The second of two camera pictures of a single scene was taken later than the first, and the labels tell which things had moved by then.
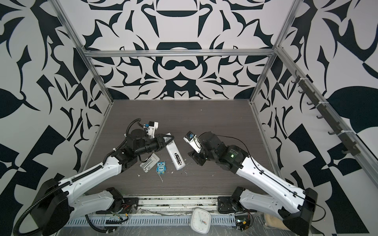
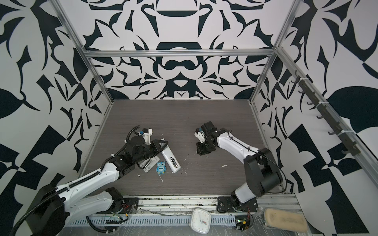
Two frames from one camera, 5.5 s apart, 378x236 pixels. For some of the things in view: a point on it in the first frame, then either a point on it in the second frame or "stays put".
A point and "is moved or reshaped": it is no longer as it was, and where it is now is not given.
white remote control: (174, 153) is moved or reshaped
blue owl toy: (161, 167) stays put
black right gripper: (197, 157) -> (200, 150)
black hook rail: (352, 147) stays put
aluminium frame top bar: (179, 53) stays put
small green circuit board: (242, 222) stays put
